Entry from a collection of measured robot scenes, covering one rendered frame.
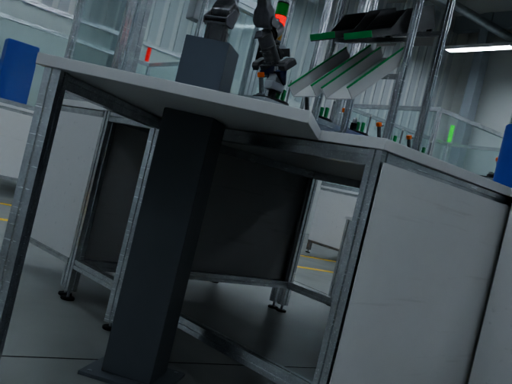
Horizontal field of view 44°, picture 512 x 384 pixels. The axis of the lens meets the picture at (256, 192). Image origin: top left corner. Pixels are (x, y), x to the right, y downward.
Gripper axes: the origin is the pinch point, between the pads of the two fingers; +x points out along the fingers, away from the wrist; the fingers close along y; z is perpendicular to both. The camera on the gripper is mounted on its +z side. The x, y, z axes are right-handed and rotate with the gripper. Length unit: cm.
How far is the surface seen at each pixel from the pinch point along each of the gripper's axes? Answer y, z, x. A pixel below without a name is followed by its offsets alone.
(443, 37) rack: -53, 28, -2
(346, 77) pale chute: -36.6, -3.2, -2.3
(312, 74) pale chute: -21.5, -2.9, -2.8
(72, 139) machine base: 100, -45, 13
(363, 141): -68, -36, 0
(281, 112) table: -67, -59, -21
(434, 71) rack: -53, 20, 6
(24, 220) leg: -21, -110, -13
